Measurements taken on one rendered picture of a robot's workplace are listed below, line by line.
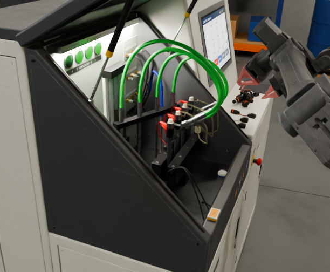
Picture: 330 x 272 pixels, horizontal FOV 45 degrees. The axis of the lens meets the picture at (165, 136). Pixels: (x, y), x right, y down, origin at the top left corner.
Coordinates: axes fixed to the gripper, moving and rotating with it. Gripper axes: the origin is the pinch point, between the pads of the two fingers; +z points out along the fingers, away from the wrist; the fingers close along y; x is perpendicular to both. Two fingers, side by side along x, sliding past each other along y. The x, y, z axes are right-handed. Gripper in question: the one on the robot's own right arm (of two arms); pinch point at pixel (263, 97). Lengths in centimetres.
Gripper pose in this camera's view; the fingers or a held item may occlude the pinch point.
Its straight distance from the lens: 144.2
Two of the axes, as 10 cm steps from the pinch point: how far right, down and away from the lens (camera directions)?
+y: -5.3, -8.5, 0.2
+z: -6.1, 4.0, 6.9
